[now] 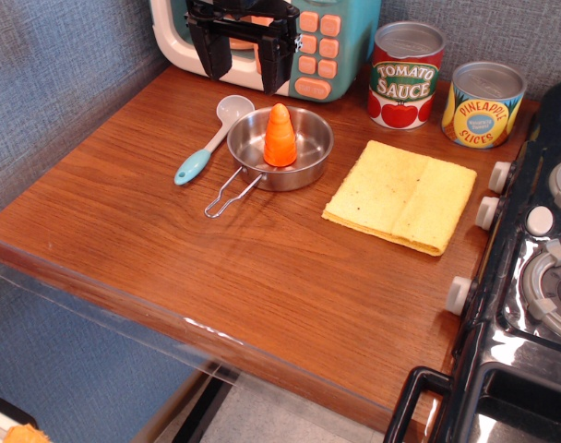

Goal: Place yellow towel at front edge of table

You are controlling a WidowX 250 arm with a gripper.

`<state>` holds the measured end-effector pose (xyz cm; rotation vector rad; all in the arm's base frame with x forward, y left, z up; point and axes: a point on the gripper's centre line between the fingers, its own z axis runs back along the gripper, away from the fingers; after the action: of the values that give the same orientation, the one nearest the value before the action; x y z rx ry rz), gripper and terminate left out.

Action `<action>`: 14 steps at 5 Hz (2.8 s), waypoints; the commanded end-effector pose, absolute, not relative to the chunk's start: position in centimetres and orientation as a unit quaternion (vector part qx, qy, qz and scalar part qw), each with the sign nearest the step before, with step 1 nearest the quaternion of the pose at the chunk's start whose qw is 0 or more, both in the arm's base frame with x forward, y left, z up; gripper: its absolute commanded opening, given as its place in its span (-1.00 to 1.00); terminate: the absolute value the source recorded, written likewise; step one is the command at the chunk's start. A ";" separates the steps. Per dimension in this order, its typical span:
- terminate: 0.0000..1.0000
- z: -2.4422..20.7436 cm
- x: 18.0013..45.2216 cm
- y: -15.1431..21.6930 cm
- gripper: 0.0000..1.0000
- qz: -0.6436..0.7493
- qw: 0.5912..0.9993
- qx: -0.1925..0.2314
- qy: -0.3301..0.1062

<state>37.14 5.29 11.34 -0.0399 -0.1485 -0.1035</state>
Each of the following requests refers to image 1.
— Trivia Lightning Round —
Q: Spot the orange plush object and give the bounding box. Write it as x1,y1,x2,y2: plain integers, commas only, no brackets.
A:
3,424,51,443

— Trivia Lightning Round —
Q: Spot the tomato sauce can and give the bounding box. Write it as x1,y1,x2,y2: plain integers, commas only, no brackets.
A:
367,21,446,130

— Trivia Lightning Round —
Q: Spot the orange toy carrot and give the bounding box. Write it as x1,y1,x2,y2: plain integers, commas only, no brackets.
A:
264,103,297,167

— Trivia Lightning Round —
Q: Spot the pineapple slices can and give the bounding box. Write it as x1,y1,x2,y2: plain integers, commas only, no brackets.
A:
441,61,527,150

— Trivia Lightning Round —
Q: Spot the white teal spoon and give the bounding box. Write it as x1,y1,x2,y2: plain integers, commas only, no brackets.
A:
173,95,255,186

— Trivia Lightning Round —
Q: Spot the clear acrylic guard panel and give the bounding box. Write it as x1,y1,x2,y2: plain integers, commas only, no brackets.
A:
0,263,383,442

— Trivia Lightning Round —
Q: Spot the black toy stove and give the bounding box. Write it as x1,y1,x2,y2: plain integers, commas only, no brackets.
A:
385,83,561,442

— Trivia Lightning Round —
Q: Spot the toy microwave teal and white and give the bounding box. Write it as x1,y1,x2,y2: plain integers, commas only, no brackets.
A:
149,1,381,102

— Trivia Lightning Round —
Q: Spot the yellow rag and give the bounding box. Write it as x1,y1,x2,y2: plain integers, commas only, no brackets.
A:
322,140,477,257

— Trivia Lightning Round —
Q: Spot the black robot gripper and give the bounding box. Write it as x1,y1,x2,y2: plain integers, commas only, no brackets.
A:
186,1,300,95

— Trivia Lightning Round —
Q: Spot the small steel pan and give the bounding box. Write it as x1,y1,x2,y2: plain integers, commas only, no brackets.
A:
204,103,334,219

